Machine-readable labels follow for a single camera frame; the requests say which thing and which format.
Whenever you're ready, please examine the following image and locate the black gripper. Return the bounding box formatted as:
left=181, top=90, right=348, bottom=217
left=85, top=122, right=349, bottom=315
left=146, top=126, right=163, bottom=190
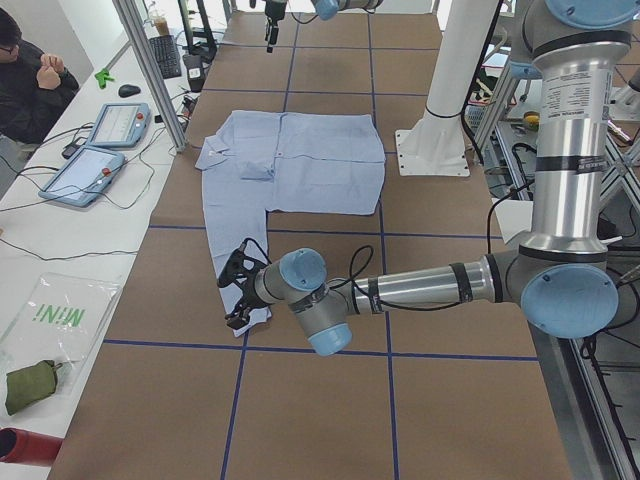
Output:
left=217, top=240, right=265, bottom=329
left=264, top=0, right=286, bottom=53

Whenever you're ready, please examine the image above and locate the light blue striped shirt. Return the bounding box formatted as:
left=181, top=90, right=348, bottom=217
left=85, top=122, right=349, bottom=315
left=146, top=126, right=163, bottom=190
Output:
left=194, top=110, right=387, bottom=339

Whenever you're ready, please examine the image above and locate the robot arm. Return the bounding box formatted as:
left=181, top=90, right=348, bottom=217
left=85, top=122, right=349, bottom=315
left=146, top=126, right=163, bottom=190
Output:
left=264, top=0, right=383, bottom=53
left=218, top=1, right=639, bottom=356

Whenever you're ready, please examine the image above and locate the black keyboard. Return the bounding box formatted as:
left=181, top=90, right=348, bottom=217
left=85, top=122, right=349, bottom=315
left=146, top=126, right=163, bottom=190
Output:
left=148, top=35, right=182, bottom=79

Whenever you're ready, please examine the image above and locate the iced coffee cup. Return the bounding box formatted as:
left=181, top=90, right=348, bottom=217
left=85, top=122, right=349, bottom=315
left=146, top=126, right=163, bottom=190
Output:
left=151, top=16, right=170, bottom=36

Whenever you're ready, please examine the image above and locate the black computer mouse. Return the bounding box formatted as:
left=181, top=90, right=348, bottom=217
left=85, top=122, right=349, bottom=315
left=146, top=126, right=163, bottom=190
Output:
left=118, top=84, right=141, bottom=98

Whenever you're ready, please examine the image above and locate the green plastic clamp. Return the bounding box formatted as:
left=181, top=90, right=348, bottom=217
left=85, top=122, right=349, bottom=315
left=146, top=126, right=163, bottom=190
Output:
left=94, top=68, right=115, bottom=90

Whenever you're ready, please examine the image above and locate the upper blue teach pendant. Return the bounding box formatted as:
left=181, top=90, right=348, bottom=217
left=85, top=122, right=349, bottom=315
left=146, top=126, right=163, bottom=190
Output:
left=86, top=103, right=151, bottom=149

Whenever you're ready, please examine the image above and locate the blue teach pendant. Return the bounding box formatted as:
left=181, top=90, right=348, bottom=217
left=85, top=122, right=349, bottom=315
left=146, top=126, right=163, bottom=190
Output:
left=38, top=146, right=125, bottom=208
left=86, top=103, right=151, bottom=149

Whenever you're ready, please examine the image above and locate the clear plastic MiNi bag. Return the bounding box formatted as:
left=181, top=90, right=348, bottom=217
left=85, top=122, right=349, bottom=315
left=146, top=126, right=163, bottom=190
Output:
left=1, top=272, right=122, bottom=395

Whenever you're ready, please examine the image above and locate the lower blue teach pendant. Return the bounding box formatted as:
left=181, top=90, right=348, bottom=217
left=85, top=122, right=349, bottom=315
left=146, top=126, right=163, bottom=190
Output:
left=38, top=146, right=125, bottom=208

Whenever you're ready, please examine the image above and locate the green folded cloth pouch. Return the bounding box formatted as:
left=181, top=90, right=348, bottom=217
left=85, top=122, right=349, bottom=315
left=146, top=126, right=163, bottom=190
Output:
left=5, top=360, right=67, bottom=416

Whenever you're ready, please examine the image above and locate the seated person in black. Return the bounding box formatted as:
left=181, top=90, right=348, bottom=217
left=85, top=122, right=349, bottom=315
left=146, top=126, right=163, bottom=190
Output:
left=1, top=10, right=79, bottom=144

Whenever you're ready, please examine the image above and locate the red bottle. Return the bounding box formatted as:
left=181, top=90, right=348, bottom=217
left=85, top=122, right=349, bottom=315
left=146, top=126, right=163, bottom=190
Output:
left=1, top=427, right=63, bottom=467

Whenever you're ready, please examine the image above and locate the white paper sheet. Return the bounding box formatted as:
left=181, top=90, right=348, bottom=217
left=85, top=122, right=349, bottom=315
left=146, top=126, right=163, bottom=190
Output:
left=494, top=200, right=534, bottom=243

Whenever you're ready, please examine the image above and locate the aluminium frame post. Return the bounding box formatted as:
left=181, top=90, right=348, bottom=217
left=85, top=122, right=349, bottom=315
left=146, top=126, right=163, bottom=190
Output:
left=112, top=0, right=187, bottom=153

